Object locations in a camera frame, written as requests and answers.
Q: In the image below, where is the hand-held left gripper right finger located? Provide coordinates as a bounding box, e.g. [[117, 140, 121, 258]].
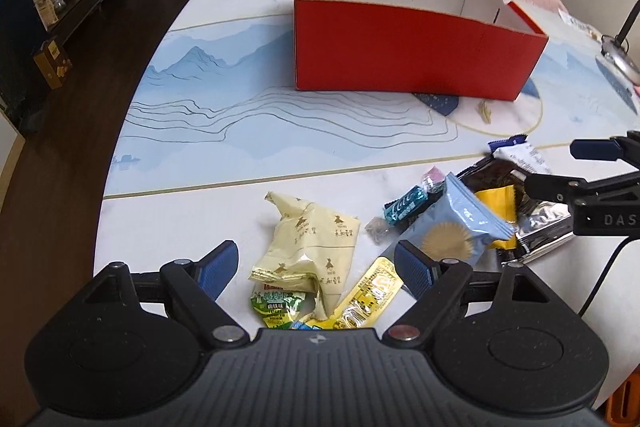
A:
[[382, 240, 556, 351]]

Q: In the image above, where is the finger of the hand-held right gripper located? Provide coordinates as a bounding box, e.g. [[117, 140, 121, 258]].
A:
[[524, 172, 640, 208], [570, 130, 640, 168]]

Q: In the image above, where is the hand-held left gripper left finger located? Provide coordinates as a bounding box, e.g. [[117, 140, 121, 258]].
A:
[[82, 239, 251, 351]]

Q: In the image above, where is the white blue snack packet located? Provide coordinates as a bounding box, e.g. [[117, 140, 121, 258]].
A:
[[487, 135, 553, 178]]

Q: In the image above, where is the silver black snack packet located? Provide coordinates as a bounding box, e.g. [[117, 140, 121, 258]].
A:
[[497, 197, 576, 265]]

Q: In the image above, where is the yellow sachet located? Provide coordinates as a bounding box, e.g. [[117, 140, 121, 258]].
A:
[[302, 257, 403, 330]]

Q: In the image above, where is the small grey candy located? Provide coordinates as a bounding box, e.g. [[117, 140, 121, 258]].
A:
[[365, 216, 393, 244]]

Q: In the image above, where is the dark brown snack packet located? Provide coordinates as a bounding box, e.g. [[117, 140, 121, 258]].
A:
[[459, 158, 531, 208]]

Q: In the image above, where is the yellow snack packet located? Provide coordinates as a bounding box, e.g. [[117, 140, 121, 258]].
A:
[[474, 185, 521, 250]]

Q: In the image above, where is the teal candy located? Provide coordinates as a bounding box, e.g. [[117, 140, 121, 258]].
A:
[[383, 186, 431, 226]]

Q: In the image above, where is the green snack packet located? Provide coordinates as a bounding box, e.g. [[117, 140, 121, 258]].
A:
[[250, 289, 307, 330]]

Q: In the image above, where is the light blue snack packet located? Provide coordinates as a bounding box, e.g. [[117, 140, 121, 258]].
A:
[[395, 173, 518, 268]]

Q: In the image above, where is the pink candy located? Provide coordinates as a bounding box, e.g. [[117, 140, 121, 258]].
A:
[[421, 167, 446, 195]]

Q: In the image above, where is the cream snack packet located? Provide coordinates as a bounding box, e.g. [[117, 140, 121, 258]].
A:
[[248, 191, 362, 313]]

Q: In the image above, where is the red cardboard box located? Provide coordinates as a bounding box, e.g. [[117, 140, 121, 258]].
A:
[[292, 0, 551, 102]]

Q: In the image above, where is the black stand with round base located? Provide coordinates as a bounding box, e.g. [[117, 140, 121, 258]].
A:
[[597, 0, 640, 82]]

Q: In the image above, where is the orange box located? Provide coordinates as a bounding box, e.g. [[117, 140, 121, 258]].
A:
[[605, 382, 640, 427]]

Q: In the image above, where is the yellow cardboard carton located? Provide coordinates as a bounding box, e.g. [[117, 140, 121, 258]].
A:
[[32, 37, 73, 90]]

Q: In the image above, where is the black cabinet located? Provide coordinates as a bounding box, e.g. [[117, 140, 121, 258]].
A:
[[0, 0, 48, 132]]

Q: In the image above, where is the beige paper bag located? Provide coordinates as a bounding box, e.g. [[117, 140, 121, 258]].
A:
[[32, 0, 60, 32]]

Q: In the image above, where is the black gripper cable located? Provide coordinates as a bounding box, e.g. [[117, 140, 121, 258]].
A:
[[577, 234, 632, 318]]

